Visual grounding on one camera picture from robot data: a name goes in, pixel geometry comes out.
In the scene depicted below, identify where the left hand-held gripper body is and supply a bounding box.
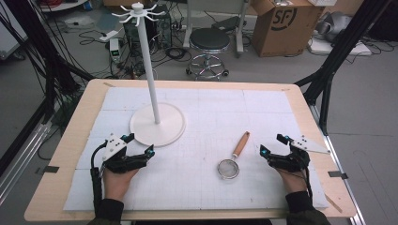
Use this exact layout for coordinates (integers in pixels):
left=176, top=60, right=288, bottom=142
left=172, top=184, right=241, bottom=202
left=101, top=133, right=148, bottom=174

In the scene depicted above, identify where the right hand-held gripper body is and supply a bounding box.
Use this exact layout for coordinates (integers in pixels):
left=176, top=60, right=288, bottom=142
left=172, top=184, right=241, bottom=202
left=268, top=135, right=331, bottom=173

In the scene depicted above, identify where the wooden handled mesh strainer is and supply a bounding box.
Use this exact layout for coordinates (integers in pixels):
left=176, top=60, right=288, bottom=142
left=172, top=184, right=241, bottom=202
left=217, top=130, right=252, bottom=181

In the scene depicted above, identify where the white hook stand rack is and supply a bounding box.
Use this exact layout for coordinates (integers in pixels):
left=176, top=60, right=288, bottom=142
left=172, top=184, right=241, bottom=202
left=111, top=1, right=187, bottom=148

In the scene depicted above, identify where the person's right hand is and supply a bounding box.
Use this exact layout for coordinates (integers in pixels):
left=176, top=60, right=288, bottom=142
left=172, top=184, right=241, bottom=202
left=275, top=167, right=310, bottom=197

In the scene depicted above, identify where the person's left hand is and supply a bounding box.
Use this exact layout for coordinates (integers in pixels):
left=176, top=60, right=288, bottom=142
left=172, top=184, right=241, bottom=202
left=102, top=168, right=140, bottom=203

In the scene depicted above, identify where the black tape strip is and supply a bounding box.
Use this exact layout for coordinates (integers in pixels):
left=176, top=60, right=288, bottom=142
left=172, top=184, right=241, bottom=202
left=328, top=170, right=349, bottom=180
left=35, top=165, right=60, bottom=175

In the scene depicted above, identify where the white gridded mat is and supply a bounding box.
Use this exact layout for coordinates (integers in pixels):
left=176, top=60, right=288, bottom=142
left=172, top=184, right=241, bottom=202
left=63, top=86, right=330, bottom=212

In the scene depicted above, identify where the small power supply unit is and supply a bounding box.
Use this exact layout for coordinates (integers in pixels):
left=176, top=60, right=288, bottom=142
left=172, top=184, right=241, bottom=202
left=109, top=37, right=122, bottom=64

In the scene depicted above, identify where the brown cardboard box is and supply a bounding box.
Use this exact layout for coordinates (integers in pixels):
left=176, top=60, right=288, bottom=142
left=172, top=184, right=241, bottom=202
left=251, top=0, right=327, bottom=58

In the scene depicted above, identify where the white power strip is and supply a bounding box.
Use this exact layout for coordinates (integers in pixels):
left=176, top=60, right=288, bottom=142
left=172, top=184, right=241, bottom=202
left=99, top=29, right=120, bottom=43

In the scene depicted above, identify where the white flat board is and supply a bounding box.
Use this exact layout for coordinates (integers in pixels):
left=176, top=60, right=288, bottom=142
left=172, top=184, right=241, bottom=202
left=307, top=37, right=374, bottom=57

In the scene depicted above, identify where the black computer tower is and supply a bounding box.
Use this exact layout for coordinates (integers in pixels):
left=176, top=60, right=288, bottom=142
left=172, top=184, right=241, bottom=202
left=123, top=4, right=173, bottom=51

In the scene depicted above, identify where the grey device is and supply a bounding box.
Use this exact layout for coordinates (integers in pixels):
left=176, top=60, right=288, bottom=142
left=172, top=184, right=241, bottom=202
left=314, top=11, right=353, bottom=43

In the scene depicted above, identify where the black round stool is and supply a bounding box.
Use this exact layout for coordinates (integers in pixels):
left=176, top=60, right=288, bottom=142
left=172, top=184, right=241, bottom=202
left=186, top=27, right=232, bottom=82

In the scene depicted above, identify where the dark flat case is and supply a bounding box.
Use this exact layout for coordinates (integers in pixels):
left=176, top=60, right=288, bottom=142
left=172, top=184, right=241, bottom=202
left=211, top=15, right=241, bottom=33

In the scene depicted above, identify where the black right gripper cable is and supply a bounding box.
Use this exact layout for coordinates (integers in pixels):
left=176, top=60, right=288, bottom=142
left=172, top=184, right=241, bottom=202
left=294, top=158, right=314, bottom=202

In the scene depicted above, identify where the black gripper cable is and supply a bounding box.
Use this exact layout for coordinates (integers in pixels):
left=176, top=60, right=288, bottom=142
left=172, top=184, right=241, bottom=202
left=89, top=140, right=109, bottom=217
left=294, top=158, right=314, bottom=202

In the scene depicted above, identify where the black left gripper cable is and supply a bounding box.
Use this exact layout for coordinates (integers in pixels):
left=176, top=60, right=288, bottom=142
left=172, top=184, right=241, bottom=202
left=89, top=140, right=109, bottom=217

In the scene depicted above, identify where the aluminium rail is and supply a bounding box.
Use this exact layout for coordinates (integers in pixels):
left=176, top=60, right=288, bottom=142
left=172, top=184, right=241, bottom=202
left=309, top=104, right=368, bottom=225
left=0, top=121, right=53, bottom=204

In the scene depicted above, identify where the coiled black cable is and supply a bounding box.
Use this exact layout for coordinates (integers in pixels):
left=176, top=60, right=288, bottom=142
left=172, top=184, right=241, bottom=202
left=164, top=46, right=192, bottom=63

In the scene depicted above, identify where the black metal frame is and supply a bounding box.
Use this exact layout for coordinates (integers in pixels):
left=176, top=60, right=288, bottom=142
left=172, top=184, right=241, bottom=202
left=0, top=0, right=96, bottom=176
left=294, top=0, right=392, bottom=137

